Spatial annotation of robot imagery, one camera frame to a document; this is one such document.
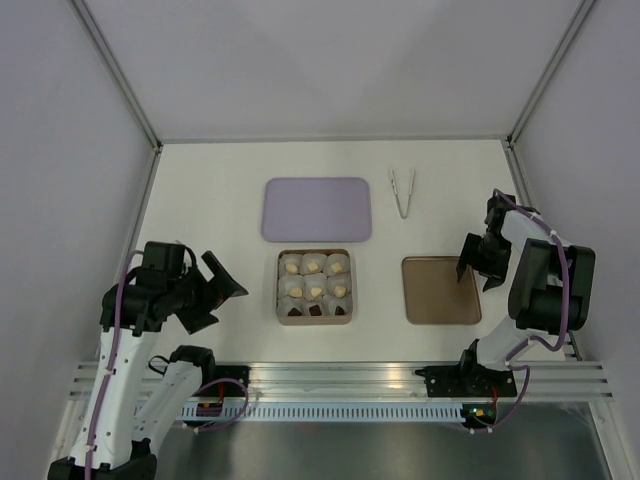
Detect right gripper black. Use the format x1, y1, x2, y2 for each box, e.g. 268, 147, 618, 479
455, 232, 511, 291

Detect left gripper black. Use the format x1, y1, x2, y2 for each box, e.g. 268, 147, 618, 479
167, 252, 247, 334

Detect gold tin lid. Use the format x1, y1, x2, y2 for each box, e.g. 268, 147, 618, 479
401, 256, 482, 326

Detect metal tongs white tips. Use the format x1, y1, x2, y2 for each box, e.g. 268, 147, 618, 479
387, 168, 417, 220

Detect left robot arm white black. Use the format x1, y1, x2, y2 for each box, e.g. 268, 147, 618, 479
47, 241, 248, 479

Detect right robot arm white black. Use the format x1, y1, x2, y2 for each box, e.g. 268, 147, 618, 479
455, 189, 596, 395

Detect gold chocolate tin box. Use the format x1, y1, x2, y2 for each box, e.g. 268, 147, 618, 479
275, 248, 355, 326

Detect white paper cup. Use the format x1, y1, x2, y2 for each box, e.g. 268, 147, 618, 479
326, 273, 351, 298
277, 296, 304, 318
302, 298, 327, 317
277, 275, 304, 299
323, 253, 350, 277
300, 252, 327, 275
278, 253, 302, 277
325, 296, 350, 317
303, 273, 327, 300

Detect lavender plastic tray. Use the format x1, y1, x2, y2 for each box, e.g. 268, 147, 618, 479
261, 177, 373, 243

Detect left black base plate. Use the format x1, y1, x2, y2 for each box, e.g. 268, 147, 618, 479
197, 364, 251, 399

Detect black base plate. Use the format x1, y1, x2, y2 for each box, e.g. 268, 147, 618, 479
197, 364, 251, 399
414, 365, 518, 398

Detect aluminium mounting rail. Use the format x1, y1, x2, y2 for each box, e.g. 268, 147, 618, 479
69, 360, 615, 404

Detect white slotted cable duct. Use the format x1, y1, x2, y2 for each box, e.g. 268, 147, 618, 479
174, 402, 466, 422

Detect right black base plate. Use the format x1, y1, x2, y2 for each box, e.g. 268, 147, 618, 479
414, 365, 518, 398

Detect right aluminium frame post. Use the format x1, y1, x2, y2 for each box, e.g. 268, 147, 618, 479
504, 0, 599, 148

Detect aluminium frame post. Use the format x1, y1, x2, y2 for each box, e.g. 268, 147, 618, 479
68, 0, 162, 152
504, 0, 599, 148

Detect left aluminium frame post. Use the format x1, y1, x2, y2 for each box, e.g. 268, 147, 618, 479
68, 0, 162, 152

